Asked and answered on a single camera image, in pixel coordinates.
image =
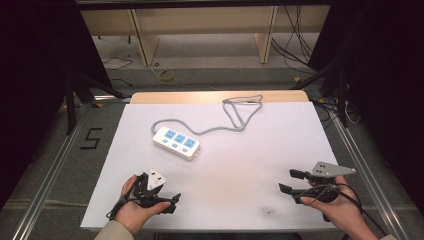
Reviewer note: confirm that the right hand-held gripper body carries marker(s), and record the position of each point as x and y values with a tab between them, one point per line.
325	181

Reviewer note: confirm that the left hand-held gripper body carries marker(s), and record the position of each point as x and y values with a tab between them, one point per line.
150	188

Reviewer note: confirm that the white power strip blue sockets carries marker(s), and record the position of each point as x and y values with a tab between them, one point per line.
176	142

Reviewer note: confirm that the person's left hand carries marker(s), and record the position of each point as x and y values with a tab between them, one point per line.
135	213

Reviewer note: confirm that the person's right hand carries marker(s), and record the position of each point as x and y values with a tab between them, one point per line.
336	211

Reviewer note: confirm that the white table mat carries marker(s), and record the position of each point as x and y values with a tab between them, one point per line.
233	160

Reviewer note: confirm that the wooden table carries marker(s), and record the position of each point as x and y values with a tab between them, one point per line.
186	97

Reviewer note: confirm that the black stand legs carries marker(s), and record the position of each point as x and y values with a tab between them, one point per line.
333	80
78	93

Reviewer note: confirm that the black curtain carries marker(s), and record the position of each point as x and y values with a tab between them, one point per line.
386	66
33	66

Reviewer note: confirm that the metal floor rail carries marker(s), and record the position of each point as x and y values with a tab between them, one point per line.
50	173
370	180

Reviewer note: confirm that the beige wooden desk frame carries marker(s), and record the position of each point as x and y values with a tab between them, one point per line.
206	20

